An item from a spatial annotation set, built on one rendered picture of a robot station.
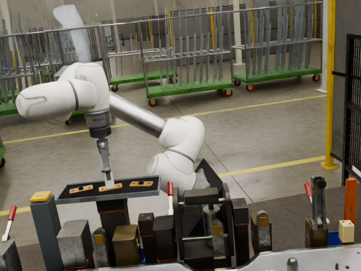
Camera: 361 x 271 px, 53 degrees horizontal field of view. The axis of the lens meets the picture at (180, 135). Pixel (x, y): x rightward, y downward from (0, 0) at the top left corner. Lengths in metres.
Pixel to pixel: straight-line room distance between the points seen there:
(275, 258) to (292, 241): 0.61
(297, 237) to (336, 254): 0.61
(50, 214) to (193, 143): 0.73
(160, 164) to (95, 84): 0.61
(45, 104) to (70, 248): 0.46
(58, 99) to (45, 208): 0.44
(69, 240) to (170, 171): 0.63
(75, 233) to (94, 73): 0.51
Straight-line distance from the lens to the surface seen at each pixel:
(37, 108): 1.18
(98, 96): 1.23
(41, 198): 1.43
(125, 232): 1.25
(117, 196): 1.31
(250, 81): 8.33
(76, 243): 1.25
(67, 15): 7.36
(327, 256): 1.24
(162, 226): 1.24
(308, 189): 1.31
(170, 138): 1.74
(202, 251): 1.30
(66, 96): 1.19
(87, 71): 1.22
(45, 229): 1.48
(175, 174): 1.70
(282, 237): 1.85
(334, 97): 4.07
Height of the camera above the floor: 1.72
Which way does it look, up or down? 18 degrees down
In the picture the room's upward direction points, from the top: 6 degrees counter-clockwise
